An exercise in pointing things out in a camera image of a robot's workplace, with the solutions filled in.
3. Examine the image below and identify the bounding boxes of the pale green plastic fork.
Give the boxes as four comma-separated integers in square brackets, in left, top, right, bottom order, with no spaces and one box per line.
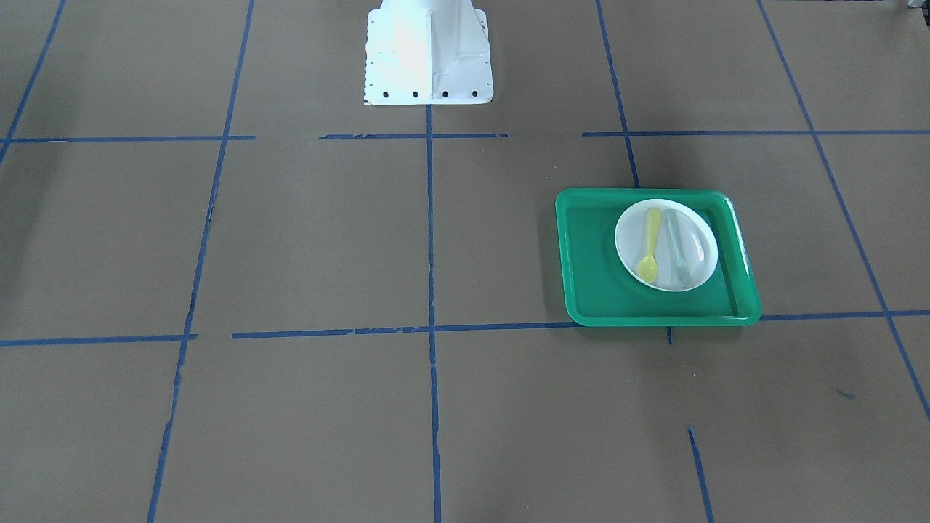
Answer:
[665,209,693,289]

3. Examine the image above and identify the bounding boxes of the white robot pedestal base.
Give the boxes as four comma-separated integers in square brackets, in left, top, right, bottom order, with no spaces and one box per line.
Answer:
[363,1,495,106]

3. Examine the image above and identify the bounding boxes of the yellow plastic spoon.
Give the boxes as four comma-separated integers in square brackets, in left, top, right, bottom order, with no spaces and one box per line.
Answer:
[637,206,662,284]

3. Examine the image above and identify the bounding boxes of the white round plate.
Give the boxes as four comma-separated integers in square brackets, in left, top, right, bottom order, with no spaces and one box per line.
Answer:
[614,198,719,293]

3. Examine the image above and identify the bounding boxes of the green plastic tray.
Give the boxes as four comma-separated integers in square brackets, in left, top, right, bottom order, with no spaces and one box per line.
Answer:
[555,188,761,327]

